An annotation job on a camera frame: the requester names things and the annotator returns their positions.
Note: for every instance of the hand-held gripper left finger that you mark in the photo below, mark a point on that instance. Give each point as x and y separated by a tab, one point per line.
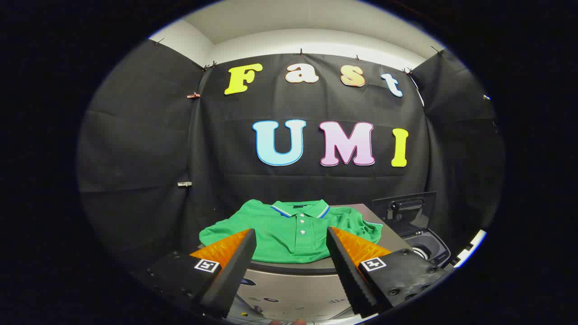
235	271

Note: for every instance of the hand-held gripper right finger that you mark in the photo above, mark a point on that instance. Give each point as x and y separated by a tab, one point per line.
350	271

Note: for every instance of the green polo shirt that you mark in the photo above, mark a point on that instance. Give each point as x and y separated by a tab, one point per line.
280	239

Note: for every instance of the dark washing machine lid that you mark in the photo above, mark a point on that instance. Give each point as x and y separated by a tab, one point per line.
406	219

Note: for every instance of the grey washing machine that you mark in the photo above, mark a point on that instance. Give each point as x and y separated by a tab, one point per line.
435	247

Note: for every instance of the black backdrop cloth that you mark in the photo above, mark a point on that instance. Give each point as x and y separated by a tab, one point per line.
226	189

